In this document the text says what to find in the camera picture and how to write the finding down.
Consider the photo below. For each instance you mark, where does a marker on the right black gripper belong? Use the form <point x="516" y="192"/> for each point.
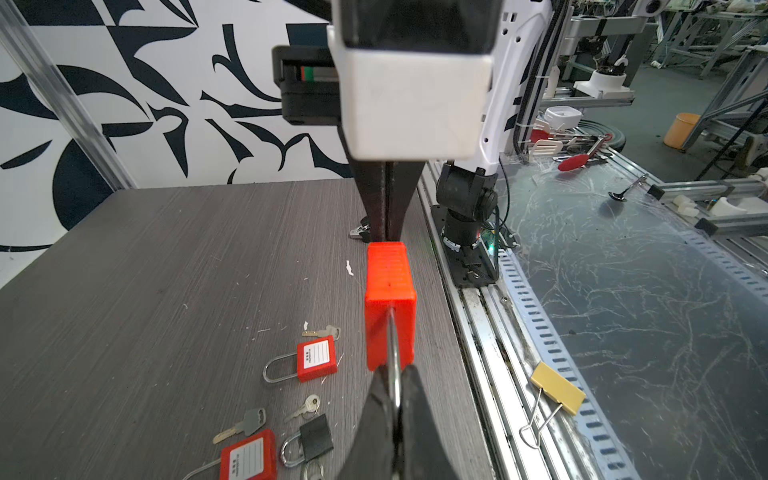
<point x="304" y="72"/>

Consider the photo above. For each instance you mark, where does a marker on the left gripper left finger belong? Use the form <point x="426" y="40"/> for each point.
<point x="372" y="452"/>

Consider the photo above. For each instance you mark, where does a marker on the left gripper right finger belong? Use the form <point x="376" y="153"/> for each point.
<point x="421" y="454"/>

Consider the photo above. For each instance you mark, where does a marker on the small black padlock front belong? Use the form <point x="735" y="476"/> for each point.
<point x="314" y="439"/>

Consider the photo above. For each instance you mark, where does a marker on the red padlock front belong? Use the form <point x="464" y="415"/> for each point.
<point x="314" y="359"/>

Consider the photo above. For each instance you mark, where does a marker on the red padlock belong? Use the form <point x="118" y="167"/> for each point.
<point x="390" y="307"/>
<point x="314" y="359"/>
<point x="254" y="458"/>

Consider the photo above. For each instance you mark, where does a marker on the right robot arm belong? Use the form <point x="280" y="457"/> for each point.
<point x="467" y="187"/>

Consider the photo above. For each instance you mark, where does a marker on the black key bunch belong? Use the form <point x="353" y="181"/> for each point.
<point x="362" y="231"/>

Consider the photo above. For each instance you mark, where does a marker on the small silver key right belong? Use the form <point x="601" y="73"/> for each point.
<point x="310" y="406"/>

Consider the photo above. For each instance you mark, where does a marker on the silver key grey head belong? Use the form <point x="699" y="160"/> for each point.
<point x="252" y="421"/>

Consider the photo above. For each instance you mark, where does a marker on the silver key brass tip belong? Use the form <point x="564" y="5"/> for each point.
<point x="328" y="331"/>

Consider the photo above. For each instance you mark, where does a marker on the white container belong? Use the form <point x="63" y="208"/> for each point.
<point x="560" y="118"/>

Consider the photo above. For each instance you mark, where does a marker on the metal spoon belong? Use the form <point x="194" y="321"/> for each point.
<point x="621" y="195"/>

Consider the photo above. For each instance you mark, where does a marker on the yellow bucket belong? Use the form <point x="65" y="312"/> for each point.
<point x="680" y="130"/>

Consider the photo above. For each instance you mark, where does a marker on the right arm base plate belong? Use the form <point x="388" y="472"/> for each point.
<point x="468" y="266"/>

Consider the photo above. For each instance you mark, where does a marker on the red handled tool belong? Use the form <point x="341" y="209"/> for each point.
<point x="580" y="160"/>

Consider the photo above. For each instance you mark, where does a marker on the white slotted cable duct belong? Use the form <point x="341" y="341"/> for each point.
<point x="593" y="429"/>

